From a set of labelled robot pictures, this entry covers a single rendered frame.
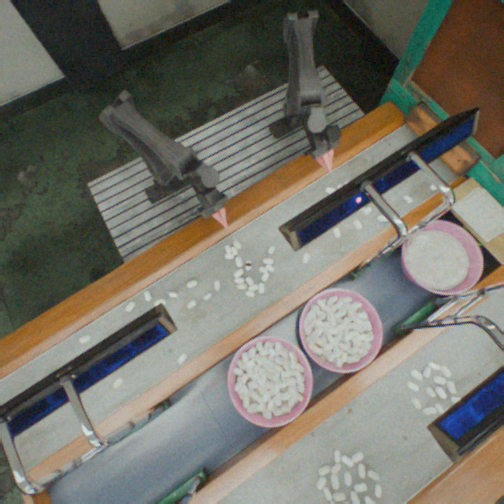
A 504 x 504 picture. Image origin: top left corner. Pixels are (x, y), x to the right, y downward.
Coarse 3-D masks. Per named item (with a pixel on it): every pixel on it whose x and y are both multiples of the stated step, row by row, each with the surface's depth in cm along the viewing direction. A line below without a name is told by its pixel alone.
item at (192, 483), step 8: (200, 472) 94; (184, 480) 97; (192, 480) 94; (200, 480) 92; (176, 488) 94; (184, 488) 93; (192, 488) 86; (168, 496) 93; (176, 496) 93; (192, 496) 82
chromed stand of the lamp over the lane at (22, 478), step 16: (64, 384) 64; (80, 400) 64; (80, 416) 63; (144, 416) 84; (0, 432) 62; (96, 432) 62; (112, 432) 68; (128, 432) 74; (16, 448) 62; (96, 448) 75; (16, 464) 61; (80, 464) 74; (16, 480) 60; (32, 480) 61; (48, 480) 64
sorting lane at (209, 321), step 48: (384, 144) 121; (432, 192) 115; (240, 240) 112; (336, 240) 111; (192, 288) 108; (288, 288) 107; (96, 336) 105; (192, 336) 103; (0, 384) 101; (96, 384) 100; (144, 384) 100; (48, 432) 97
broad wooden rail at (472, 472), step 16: (496, 432) 90; (480, 448) 89; (496, 448) 89; (464, 464) 88; (480, 464) 88; (496, 464) 87; (448, 480) 87; (464, 480) 87; (480, 480) 86; (496, 480) 86; (416, 496) 87; (432, 496) 86; (448, 496) 86; (464, 496) 86; (480, 496) 85; (496, 496) 85
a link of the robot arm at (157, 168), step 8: (112, 104) 92; (120, 104) 91; (120, 128) 93; (128, 136) 96; (136, 136) 98; (136, 144) 100; (144, 144) 102; (144, 152) 103; (152, 152) 105; (144, 160) 108; (152, 160) 107; (160, 160) 109; (152, 168) 109; (160, 168) 111; (168, 168) 113; (160, 176) 112; (168, 176) 114
